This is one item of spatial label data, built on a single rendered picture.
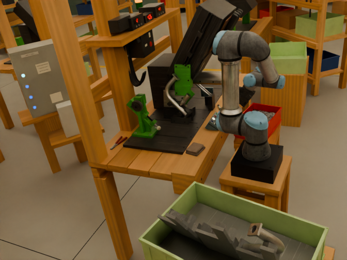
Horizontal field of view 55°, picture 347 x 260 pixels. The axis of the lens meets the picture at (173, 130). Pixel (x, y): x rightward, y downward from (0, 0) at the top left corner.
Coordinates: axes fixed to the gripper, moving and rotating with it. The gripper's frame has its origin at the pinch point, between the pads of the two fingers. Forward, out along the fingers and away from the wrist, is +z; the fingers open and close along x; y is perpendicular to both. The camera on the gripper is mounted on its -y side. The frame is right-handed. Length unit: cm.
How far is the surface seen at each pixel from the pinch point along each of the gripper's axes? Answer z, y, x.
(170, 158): 24, -12, -46
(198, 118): 20.8, -12.3, 1.1
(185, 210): 11, 8, -83
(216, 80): -4.1, -16.8, 14.1
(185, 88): 7.0, -30.8, 1.3
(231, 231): -17, 22, -104
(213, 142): 10.2, 3.2, -26.7
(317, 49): 3, 60, 247
